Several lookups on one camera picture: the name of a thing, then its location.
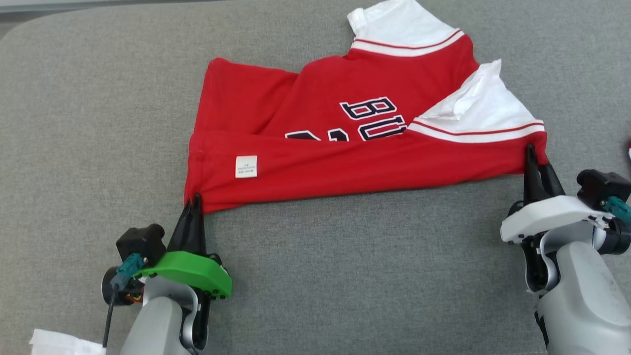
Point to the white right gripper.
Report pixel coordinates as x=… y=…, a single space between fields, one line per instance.
x=552 y=217

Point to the grey wall base rail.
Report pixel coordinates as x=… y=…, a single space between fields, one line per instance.
x=19 y=14

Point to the grey fabric sofa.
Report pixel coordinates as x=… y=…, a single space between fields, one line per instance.
x=345 y=271

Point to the red white-sleeved basketball jersey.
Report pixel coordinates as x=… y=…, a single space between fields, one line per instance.
x=320 y=162

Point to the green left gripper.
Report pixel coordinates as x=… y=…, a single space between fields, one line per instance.
x=192 y=271

